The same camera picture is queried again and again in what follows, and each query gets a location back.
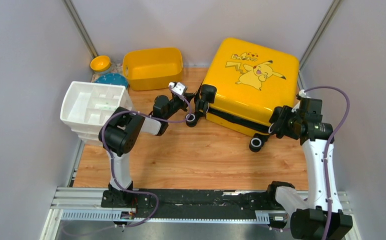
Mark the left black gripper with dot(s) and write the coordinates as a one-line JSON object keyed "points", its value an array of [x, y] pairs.
{"points": [[184, 100]]}

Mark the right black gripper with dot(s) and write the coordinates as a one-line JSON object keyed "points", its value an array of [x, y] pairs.
{"points": [[280, 125]]}

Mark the yellow plastic basket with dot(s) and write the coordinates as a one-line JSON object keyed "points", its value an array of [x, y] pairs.
{"points": [[153, 68]]}

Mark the yellow Pikachu suitcase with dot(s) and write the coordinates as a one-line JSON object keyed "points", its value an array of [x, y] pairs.
{"points": [[244, 84]]}

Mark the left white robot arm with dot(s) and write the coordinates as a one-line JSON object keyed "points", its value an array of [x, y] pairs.
{"points": [[120, 132]]}

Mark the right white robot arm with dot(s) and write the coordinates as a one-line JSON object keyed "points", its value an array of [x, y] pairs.
{"points": [[321, 215]]}

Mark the teal dotted plate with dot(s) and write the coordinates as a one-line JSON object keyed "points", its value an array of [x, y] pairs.
{"points": [[112, 79]]}

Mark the patterned cloth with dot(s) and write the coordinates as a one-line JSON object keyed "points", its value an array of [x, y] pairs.
{"points": [[116, 67]]}

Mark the yellow bowl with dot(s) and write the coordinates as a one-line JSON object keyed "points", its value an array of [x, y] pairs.
{"points": [[100, 63]]}

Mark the white plastic drawer organizer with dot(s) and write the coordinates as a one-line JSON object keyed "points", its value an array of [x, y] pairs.
{"points": [[87, 106]]}

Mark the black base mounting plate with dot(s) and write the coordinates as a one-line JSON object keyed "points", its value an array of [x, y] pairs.
{"points": [[200, 205]]}

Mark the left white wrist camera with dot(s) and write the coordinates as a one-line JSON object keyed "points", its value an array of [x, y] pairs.
{"points": [[177, 88]]}

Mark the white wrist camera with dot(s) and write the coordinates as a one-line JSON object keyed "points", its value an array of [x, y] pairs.
{"points": [[301, 94], [177, 88]]}

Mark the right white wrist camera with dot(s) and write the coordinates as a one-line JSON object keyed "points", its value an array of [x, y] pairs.
{"points": [[301, 94]]}

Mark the aluminium frame rail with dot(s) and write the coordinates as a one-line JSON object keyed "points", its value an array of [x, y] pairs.
{"points": [[84, 204]]}

